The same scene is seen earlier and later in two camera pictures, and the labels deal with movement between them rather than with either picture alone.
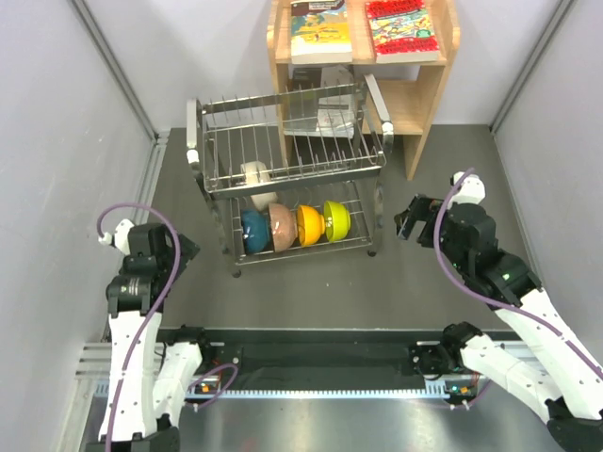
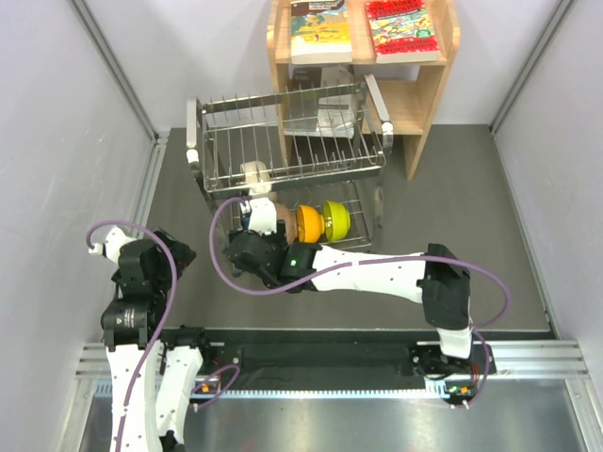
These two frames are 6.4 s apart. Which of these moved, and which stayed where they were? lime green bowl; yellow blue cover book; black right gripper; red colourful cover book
Moved: black right gripper
Stayed: lime green bowl; red colourful cover book; yellow blue cover book
